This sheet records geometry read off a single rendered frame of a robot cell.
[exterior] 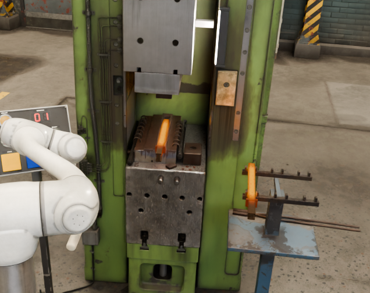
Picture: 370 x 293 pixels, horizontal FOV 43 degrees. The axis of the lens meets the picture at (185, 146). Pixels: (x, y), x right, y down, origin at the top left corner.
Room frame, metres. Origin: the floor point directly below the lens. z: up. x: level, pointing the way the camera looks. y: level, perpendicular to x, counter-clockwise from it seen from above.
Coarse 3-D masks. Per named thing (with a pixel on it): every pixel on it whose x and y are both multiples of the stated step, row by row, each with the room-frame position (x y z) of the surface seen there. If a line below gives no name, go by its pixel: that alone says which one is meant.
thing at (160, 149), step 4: (164, 120) 2.29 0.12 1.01; (168, 120) 2.29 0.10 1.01; (164, 124) 2.24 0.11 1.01; (168, 124) 2.27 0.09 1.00; (164, 128) 2.18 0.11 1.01; (164, 132) 2.14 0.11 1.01; (160, 136) 2.09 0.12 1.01; (164, 136) 2.10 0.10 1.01; (160, 140) 2.05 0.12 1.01; (164, 140) 2.05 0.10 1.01; (160, 144) 2.00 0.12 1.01; (164, 144) 2.02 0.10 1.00; (156, 148) 1.97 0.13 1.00; (160, 148) 1.94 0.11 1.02; (164, 148) 1.97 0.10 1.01; (156, 152) 1.90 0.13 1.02; (160, 152) 1.90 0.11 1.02; (164, 152) 1.97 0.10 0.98; (156, 156) 1.93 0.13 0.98; (160, 156) 1.91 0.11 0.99; (156, 160) 1.89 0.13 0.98; (160, 160) 1.89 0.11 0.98
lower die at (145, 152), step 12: (144, 120) 2.34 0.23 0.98; (156, 120) 2.32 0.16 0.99; (144, 132) 2.19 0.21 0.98; (156, 132) 2.18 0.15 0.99; (168, 132) 2.16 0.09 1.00; (144, 144) 2.05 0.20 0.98; (156, 144) 2.02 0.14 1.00; (168, 144) 2.04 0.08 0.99; (144, 156) 1.99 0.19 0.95; (168, 156) 1.98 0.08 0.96
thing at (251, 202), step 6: (252, 168) 1.87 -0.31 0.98; (252, 174) 1.81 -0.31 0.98; (252, 180) 1.76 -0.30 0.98; (252, 186) 1.71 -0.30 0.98; (252, 192) 1.66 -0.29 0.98; (246, 198) 1.60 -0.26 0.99; (252, 198) 1.62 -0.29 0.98; (246, 204) 1.60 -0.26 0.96; (252, 204) 1.57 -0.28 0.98; (252, 210) 1.52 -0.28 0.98; (252, 216) 1.52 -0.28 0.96
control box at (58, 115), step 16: (0, 112) 1.85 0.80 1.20; (16, 112) 1.88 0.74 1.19; (32, 112) 1.90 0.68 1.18; (48, 112) 1.92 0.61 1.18; (64, 112) 1.95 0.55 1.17; (0, 128) 1.82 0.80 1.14; (64, 128) 1.91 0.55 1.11; (0, 144) 1.78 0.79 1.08; (0, 160) 1.75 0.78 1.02; (0, 176) 1.72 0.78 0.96
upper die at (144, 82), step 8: (136, 72) 1.99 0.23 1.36; (176, 72) 2.02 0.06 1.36; (136, 80) 1.99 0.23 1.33; (144, 80) 1.99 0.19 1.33; (152, 80) 1.99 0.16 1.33; (160, 80) 1.98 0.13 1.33; (168, 80) 1.98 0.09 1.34; (176, 80) 1.98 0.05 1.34; (136, 88) 1.99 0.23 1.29; (144, 88) 1.99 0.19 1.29; (152, 88) 1.99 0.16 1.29; (160, 88) 1.98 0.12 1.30; (168, 88) 1.98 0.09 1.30; (176, 88) 1.98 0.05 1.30
